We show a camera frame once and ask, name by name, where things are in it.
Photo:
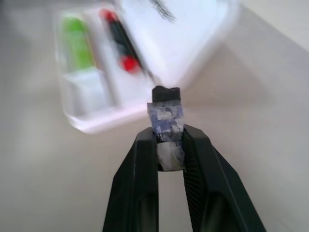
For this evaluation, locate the black eraser blue-white sleeve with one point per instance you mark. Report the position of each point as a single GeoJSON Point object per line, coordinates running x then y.
{"type": "Point", "coordinates": [166, 116]}

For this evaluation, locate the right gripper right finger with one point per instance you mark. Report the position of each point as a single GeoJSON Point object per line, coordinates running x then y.
{"type": "Point", "coordinates": [214, 188]}

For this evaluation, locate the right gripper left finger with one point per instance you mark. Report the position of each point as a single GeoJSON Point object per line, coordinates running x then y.
{"type": "Point", "coordinates": [135, 183]}

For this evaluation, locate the red and black marker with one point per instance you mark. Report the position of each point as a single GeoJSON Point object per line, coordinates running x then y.
{"type": "Point", "coordinates": [118, 38]}

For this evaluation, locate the white plastic pencil case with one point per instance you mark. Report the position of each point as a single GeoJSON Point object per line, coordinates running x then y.
{"type": "Point", "coordinates": [193, 36]}

